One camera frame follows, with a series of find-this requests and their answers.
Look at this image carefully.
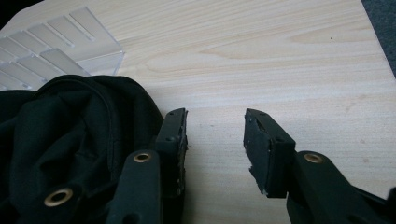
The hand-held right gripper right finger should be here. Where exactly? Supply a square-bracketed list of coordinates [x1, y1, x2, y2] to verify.
[243, 107, 297, 199]

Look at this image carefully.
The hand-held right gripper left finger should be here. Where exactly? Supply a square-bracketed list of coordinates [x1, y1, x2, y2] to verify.
[154, 107, 189, 200]

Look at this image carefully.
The black cloth garment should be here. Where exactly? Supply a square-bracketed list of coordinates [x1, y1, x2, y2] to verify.
[0, 74, 165, 224]

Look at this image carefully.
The clear acrylic slotted rack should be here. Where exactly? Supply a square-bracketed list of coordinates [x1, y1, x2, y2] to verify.
[0, 7, 126, 91]

